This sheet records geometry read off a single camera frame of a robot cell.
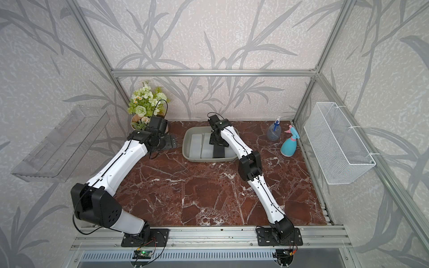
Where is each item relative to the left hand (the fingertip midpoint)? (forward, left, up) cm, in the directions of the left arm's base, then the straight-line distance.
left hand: (166, 143), depth 84 cm
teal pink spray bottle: (+6, -68, -11) cm, 69 cm away
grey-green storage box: (+23, -17, -17) cm, 33 cm away
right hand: (+13, -25, -16) cm, 32 cm away
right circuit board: (-46, -55, -20) cm, 74 cm away
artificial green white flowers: (+20, +13, +9) cm, 26 cm away
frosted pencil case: (+8, -19, -17) cm, 27 cm away
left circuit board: (-45, +6, -20) cm, 49 cm away
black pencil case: (+6, -26, -17) cm, 32 cm away
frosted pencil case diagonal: (+8, -12, -18) cm, 23 cm away
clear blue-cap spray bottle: (+17, -60, -8) cm, 63 cm away
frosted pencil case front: (+6, -33, -17) cm, 37 cm away
